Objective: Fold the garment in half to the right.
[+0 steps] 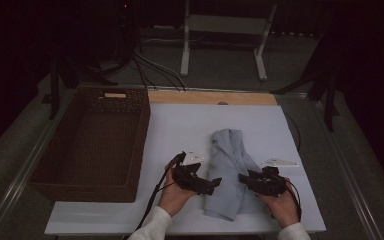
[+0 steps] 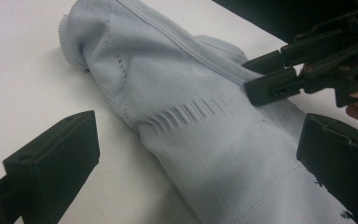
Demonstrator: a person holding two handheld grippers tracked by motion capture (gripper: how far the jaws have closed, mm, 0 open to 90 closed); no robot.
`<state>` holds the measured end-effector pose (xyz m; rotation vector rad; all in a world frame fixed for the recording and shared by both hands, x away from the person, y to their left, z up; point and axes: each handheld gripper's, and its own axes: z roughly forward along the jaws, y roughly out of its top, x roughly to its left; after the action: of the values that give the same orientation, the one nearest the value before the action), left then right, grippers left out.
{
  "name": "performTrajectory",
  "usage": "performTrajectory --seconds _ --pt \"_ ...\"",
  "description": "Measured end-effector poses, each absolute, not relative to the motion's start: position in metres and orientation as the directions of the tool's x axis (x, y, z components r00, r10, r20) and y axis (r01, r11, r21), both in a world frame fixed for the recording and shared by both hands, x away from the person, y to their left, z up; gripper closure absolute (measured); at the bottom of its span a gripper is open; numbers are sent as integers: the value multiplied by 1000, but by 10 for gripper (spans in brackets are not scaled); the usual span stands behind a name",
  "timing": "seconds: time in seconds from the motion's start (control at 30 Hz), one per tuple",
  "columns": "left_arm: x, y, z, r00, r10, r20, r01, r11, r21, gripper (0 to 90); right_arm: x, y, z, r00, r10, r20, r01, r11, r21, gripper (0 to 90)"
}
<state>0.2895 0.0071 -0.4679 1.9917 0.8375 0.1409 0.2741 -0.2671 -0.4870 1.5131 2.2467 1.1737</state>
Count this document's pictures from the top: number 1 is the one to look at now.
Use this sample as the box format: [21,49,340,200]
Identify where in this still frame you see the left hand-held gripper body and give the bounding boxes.
[173,147,213,196]

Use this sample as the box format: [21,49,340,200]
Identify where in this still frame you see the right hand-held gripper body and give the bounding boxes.
[249,157,300,198]

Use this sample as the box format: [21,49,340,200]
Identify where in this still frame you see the light blue knit garment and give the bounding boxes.
[203,128,264,222]

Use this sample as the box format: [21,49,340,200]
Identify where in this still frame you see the brown wicker basket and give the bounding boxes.
[29,87,152,204]

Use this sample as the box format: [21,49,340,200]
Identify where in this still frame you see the person's left hand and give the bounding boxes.
[158,167,198,218]

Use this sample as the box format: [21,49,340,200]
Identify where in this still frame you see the person's right hand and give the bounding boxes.
[255,189,301,230]

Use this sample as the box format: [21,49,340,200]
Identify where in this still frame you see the black angled stand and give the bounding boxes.
[269,31,342,133]

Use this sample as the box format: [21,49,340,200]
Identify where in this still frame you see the white metal stand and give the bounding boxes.
[179,0,278,82]

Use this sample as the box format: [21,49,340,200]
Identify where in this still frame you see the white power strip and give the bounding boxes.
[152,24,181,32]

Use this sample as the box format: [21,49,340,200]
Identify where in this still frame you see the black tripod stand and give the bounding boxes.
[41,56,119,121]

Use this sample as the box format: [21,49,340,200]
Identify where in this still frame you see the dark equipment with red light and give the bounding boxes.
[111,0,140,66]

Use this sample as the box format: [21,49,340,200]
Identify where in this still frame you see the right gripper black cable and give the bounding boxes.
[283,179,303,222]

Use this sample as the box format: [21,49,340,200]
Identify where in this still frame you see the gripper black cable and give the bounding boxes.
[283,179,303,222]
[134,151,187,233]

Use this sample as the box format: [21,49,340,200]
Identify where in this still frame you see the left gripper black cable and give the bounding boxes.
[134,151,187,233]

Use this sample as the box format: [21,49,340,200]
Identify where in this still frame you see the thin black table cable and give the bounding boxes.
[284,113,302,153]

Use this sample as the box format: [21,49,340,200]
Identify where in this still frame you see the black floor cable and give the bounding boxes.
[133,56,159,92]

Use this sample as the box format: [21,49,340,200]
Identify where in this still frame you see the grey floor cable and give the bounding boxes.
[133,48,188,92]

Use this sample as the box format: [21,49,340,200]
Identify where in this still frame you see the white floor cable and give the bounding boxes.
[139,37,188,46]

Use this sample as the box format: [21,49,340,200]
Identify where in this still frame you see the aluminium table frame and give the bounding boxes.
[0,84,384,240]

